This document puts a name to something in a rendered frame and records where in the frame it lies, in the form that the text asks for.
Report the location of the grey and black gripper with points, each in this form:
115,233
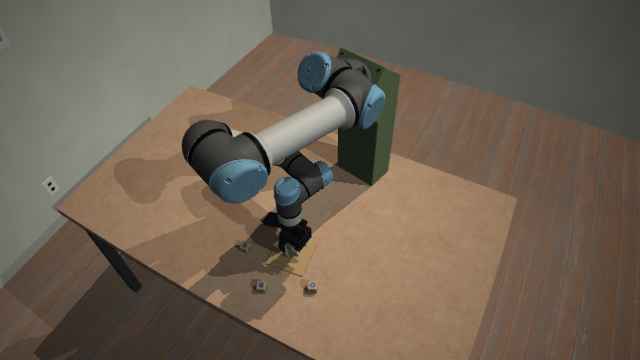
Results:
295,238

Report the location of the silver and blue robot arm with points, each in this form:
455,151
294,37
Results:
235,165

